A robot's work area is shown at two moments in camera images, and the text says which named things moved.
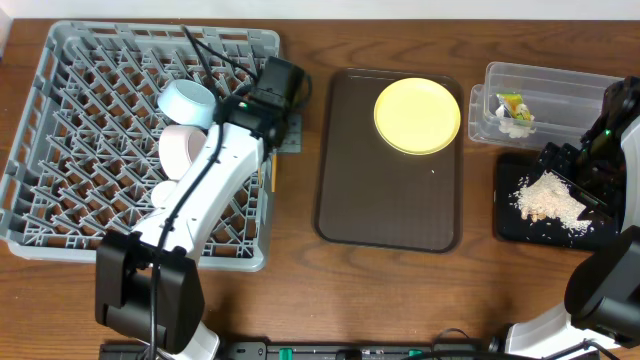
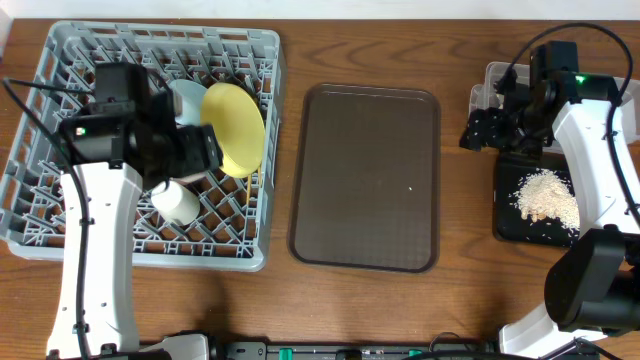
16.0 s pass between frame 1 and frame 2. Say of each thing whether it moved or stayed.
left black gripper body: moved
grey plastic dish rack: stayed
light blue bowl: stayed
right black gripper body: moved
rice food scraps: stayed
